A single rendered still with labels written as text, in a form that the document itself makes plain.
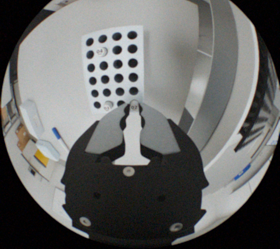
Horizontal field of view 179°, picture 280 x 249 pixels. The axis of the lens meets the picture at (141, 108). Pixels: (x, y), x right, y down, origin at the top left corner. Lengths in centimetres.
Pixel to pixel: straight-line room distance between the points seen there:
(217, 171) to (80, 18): 39
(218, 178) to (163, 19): 29
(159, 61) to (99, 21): 13
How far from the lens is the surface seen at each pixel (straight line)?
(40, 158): 247
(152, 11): 19
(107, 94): 15
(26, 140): 450
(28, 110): 37
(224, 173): 23
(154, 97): 18
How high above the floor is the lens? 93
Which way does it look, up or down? 61 degrees down
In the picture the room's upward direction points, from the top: 177 degrees clockwise
